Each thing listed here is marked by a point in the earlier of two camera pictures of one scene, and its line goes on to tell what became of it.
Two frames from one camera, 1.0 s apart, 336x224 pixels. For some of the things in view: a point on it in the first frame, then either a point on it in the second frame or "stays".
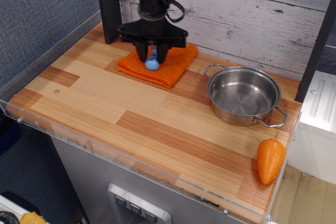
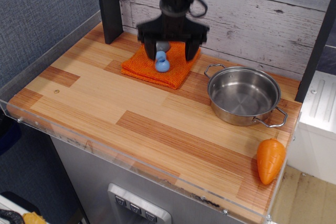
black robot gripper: x=153 y=28 to x=170 y=28
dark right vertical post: x=316 y=51 stays
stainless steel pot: x=242 y=95 stays
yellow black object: x=32 y=218 stays
